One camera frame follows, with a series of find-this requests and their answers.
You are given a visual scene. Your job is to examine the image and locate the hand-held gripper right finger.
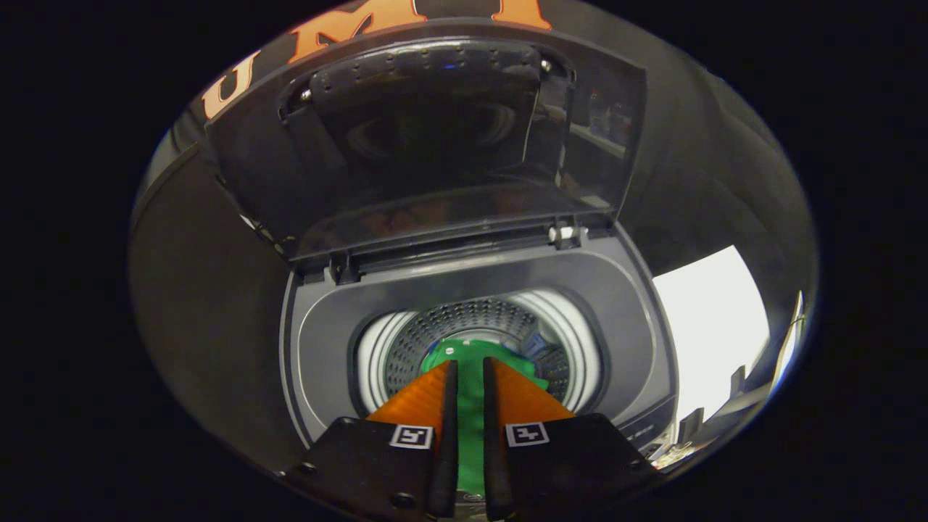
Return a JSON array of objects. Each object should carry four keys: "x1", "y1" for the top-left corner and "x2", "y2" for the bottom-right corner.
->
[{"x1": 483, "y1": 357, "x2": 664, "y2": 520}]

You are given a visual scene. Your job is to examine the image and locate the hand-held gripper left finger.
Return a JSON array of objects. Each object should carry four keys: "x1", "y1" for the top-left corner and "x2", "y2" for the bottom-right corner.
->
[{"x1": 279, "y1": 360, "x2": 459, "y2": 518}]

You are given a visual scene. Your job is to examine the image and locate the green polo shirt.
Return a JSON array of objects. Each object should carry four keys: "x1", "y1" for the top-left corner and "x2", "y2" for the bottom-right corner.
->
[{"x1": 420, "y1": 337, "x2": 550, "y2": 501}]

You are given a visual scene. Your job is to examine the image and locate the dark washing machine lid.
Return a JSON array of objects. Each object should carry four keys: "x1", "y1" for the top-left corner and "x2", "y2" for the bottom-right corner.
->
[{"x1": 204, "y1": 18, "x2": 647, "y2": 262}]

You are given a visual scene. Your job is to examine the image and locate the white flat panel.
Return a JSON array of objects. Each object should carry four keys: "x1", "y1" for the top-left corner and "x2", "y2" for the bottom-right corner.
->
[{"x1": 652, "y1": 245, "x2": 771, "y2": 421}]

